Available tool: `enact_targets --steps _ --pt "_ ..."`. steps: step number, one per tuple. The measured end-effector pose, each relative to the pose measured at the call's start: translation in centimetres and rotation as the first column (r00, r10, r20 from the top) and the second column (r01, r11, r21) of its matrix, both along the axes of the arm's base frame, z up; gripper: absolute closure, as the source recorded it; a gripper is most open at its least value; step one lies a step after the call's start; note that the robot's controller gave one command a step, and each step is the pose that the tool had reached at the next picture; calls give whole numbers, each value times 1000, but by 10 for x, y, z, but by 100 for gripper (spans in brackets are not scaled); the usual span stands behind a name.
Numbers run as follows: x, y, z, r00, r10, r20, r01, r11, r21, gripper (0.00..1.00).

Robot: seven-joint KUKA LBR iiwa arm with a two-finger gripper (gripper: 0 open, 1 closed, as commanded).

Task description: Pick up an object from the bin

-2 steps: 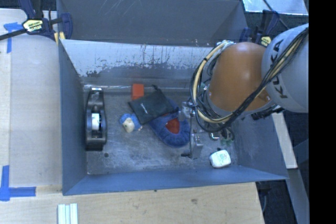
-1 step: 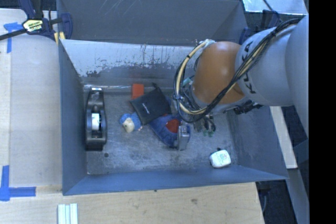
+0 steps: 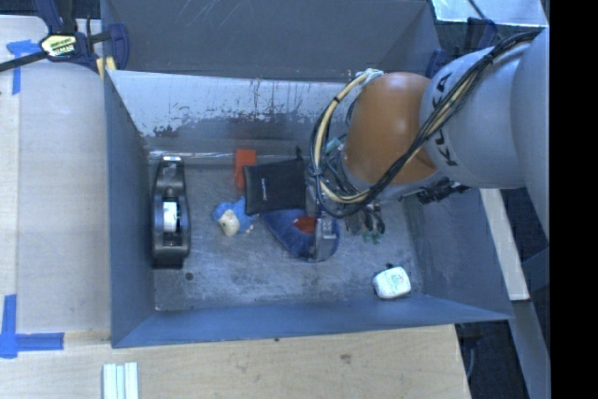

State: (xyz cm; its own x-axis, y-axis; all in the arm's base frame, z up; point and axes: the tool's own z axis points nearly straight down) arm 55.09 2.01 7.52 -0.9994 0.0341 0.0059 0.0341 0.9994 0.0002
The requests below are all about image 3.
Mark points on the pale wood flat board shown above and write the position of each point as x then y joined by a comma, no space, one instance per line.
61,201

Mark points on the grey metal bin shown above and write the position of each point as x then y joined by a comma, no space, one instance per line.
261,37

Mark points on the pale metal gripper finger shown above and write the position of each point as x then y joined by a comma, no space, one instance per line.
330,245
317,243

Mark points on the orange-red flat block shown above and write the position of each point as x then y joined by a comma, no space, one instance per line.
243,161

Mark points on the blue toy with white head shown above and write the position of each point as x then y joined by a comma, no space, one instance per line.
229,222

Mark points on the black fabric pouch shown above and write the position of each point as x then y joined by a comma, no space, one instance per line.
280,187

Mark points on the blue fabric shoe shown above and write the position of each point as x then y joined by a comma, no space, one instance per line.
289,238

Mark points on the black cylinder on white bracket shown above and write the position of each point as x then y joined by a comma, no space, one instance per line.
439,194

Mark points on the small red thing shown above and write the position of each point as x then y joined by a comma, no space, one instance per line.
306,224

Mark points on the white rounded box with print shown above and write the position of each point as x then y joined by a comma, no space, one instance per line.
391,282

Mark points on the black tape dispenser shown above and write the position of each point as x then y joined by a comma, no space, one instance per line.
170,243

